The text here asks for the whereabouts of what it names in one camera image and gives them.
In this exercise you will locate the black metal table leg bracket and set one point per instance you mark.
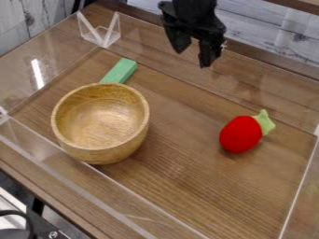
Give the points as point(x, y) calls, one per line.
point(44, 228)

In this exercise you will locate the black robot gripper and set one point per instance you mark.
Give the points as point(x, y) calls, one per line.
point(192, 18)

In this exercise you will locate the green rectangular block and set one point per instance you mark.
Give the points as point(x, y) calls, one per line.
point(121, 72)

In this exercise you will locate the light wooden bowl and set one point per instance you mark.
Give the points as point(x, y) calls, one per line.
point(101, 122)

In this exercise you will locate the red felt fruit green stem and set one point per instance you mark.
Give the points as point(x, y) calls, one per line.
point(242, 133)

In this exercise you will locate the clear acrylic corner bracket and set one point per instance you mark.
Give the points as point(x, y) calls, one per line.
point(102, 36)

